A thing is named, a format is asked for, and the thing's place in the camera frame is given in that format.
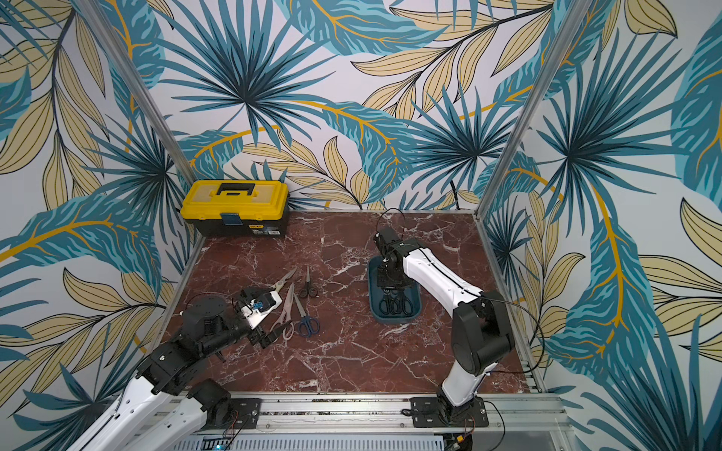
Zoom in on large black handled scissors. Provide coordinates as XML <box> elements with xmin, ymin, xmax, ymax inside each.
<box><xmin>379</xmin><ymin>289</ymin><xmax>398</xmax><ymax>316</ymax></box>

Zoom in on blue handled scissors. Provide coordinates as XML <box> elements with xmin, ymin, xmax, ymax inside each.
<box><xmin>293</xmin><ymin>294</ymin><xmax>321</xmax><ymax>338</ymax></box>

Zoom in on small black slim scissors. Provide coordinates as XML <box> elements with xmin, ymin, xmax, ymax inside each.
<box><xmin>298</xmin><ymin>265</ymin><xmax>319</xmax><ymax>299</ymax></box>

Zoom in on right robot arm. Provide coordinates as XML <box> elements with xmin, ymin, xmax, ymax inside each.
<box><xmin>374</xmin><ymin>227</ymin><xmax>515</xmax><ymax>409</ymax></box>

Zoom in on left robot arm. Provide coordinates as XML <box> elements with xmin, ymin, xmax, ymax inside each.
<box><xmin>70</xmin><ymin>288</ymin><xmax>289</xmax><ymax>450</ymax></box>

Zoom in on teal plastic storage box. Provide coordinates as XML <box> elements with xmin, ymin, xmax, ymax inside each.
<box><xmin>368</xmin><ymin>256</ymin><xmax>422</xmax><ymax>324</ymax></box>

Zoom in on pink kitchen shears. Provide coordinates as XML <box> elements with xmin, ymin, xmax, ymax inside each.
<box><xmin>271</xmin><ymin>284</ymin><xmax>294</xmax><ymax>341</ymax></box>

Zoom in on cream green kitchen shears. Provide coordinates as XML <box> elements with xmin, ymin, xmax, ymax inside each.
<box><xmin>270</xmin><ymin>268</ymin><xmax>297</xmax><ymax>292</ymax></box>

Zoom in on yellow black toolbox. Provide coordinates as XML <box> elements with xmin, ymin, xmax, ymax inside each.
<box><xmin>180</xmin><ymin>180</ymin><xmax>290</xmax><ymax>238</ymax></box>

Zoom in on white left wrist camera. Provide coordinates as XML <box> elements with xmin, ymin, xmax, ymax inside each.
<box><xmin>232</xmin><ymin>288</ymin><xmax>281</xmax><ymax>330</ymax></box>

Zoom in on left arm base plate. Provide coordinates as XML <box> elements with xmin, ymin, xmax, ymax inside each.
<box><xmin>214</xmin><ymin>398</ymin><xmax>262</xmax><ymax>430</ymax></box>

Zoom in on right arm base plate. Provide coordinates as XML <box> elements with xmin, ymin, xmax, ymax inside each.
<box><xmin>404</xmin><ymin>397</ymin><xmax>489</xmax><ymax>428</ymax></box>

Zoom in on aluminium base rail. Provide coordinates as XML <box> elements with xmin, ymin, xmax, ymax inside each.
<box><xmin>171</xmin><ymin>393</ymin><xmax>580</xmax><ymax>450</ymax></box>

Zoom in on left aluminium corner post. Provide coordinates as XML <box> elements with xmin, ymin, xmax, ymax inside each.
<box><xmin>76</xmin><ymin>0</ymin><xmax>197</xmax><ymax>185</ymax></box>

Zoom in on aluminium corner post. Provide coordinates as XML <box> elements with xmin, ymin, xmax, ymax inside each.
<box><xmin>76</xmin><ymin>0</ymin><xmax>197</xmax><ymax>185</ymax></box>
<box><xmin>475</xmin><ymin>1</ymin><xmax>592</xmax><ymax>222</ymax></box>

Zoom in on right aluminium corner post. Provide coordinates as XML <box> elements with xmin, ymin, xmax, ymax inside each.
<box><xmin>475</xmin><ymin>1</ymin><xmax>592</xmax><ymax>222</ymax></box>

